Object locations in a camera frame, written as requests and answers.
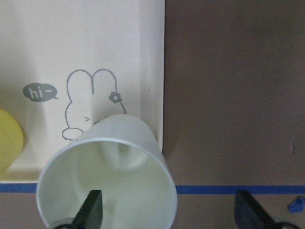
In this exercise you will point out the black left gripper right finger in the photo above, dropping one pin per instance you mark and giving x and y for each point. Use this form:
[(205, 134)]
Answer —
[(249, 214)]

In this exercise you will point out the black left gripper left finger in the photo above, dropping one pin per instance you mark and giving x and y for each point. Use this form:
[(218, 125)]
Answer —
[(91, 212)]

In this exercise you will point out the cream white plastic cup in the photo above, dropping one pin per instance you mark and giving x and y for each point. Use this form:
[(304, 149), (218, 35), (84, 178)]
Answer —
[(120, 157)]

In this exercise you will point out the yellow plastic cup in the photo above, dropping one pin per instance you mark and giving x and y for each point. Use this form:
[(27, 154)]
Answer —
[(11, 141)]

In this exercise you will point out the cream plastic tray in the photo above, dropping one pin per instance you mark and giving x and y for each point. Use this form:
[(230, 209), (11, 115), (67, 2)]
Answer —
[(67, 64)]

